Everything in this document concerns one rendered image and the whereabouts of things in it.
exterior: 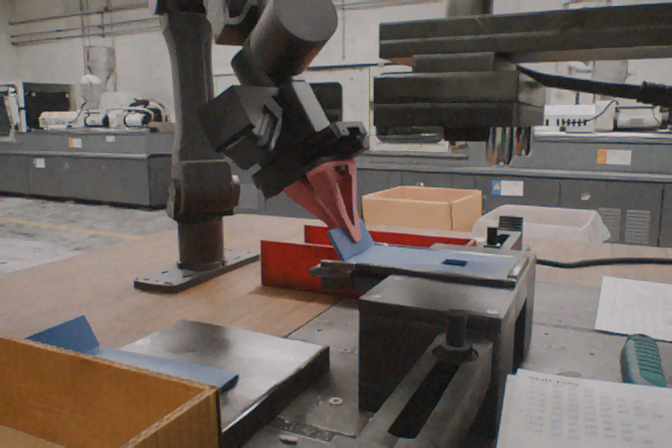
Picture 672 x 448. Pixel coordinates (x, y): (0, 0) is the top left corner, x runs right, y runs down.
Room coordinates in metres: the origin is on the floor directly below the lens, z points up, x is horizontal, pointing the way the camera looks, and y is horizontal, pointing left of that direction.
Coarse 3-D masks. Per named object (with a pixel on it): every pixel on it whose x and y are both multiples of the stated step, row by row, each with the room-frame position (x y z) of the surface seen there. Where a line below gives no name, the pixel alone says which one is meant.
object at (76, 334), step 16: (80, 320) 0.44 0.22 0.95; (32, 336) 0.40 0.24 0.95; (48, 336) 0.41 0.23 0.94; (64, 336) 0.42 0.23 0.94; (80, 336) 0.43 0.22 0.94; (80, 352) 0.42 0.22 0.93; (96, 352) 0.43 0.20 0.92; (112, 352) 0.43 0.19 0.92; (128, 352) 0.43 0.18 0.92; (160, 368) 0.40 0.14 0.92; (176, 368) 0.40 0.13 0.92; (192, 368) 0.40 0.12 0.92; (208, 368) 0.40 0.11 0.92; (224, 384) 0.37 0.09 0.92
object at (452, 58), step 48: (480, 0) 0.43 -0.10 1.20; (384, 48) 0.44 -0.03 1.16; (432, 48) 0.42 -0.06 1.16; (480, 48) 0.41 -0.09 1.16; (528, 48) 0.39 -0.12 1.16; (576, 48) 0.38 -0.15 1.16; (624, 48) 0.37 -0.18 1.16; (384, 96) 0.40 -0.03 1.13; (432, 96) 0.39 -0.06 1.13; (480, 96) 0.37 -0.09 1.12; (528, 96) 0.41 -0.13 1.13; (528, 144) 0.50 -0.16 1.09
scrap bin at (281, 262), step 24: (264, 240) 0.70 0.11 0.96; (312, 240) 0.80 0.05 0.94; (384, 240) 0.75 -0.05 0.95; (408, 240) 0.74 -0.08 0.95; (432, 240) 0.72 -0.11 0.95; (456, 240) 0.71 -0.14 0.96; (264, 264) 0.70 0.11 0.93; (288, 264) 0.68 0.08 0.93; (312, 264) 0.67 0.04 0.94; (312, 288) 0.67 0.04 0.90
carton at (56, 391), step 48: (0, 336) 0.35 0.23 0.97; (0, 384) 0.35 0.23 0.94; (48, 384) 0.33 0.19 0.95; (96, 384) 0.31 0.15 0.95; (144, 384) 0.29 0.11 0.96; (192, 384) 0.28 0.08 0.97; (0, 432) 0.34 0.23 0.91; (48, 432) 0.33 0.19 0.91; (96, 432) 0.31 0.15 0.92; (144, 432) 0.23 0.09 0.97; (192, 432) 0.26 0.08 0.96
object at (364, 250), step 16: (336, 240) 0.48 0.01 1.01; (368, 240) 0.53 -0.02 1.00; (352, 256) 0.49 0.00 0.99; (368, 256) 0.49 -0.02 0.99; (384, 256) 0.49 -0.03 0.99; (400, 256) 0.49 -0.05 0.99; (416, 256) 0.49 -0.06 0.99; (432, 256) 0.49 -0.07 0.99; (448, 256) 0.49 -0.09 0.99; (464, 256) 0.49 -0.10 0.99; (480, 256) 0.49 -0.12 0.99; (464, 272) 0.44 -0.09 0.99; (480, 272) 0.44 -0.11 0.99; (496, 272) 0.44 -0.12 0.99
